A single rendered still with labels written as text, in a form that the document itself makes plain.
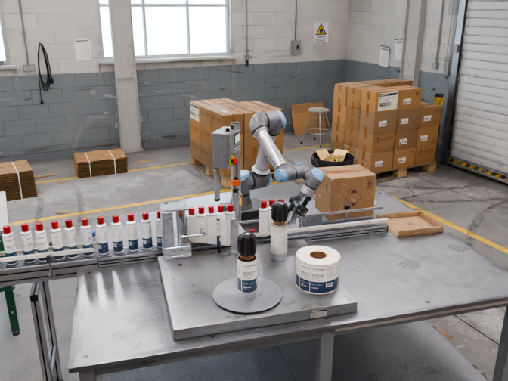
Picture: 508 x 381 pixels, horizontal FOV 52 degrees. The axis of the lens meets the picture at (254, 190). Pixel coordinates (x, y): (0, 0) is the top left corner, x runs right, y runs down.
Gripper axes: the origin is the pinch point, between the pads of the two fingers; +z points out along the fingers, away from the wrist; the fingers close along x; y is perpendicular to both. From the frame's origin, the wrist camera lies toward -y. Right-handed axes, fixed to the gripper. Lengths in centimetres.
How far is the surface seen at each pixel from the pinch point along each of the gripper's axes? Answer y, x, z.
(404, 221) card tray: -7, 74, -31
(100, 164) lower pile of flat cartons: -423, -56, 122
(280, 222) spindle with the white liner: 31.9, -20.0, -6.0
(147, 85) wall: -549, -32, 14
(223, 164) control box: 0, -50, -15
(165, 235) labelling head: 16, -64, 28
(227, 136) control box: 1, -56, -29
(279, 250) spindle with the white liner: 32.5, -13.2, 7.3
